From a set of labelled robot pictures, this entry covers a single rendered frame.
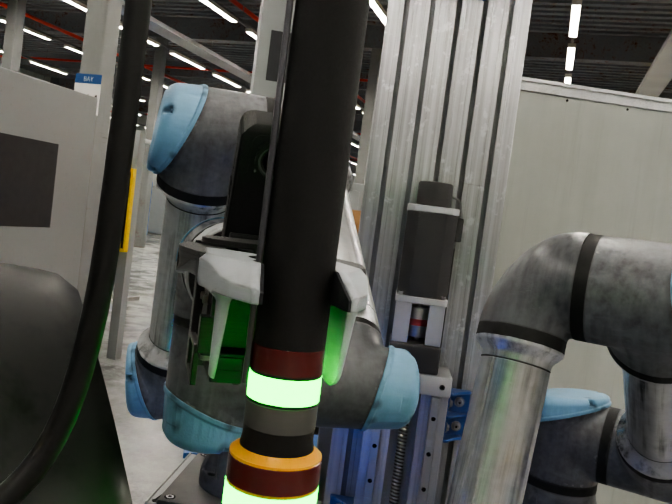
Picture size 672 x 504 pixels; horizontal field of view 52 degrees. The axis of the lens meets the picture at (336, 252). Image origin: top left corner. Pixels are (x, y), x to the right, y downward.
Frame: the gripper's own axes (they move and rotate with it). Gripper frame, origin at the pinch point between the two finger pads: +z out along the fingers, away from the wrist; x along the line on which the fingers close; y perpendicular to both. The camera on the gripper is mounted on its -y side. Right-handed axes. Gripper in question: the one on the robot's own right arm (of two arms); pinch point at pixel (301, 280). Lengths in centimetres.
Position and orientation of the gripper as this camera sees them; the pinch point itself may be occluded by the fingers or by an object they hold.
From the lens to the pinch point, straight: 29.9
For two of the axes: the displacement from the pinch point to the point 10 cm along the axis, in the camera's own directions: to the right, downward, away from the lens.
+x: -9.6, -1.1, -2.7
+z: 2.6, 0.8, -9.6
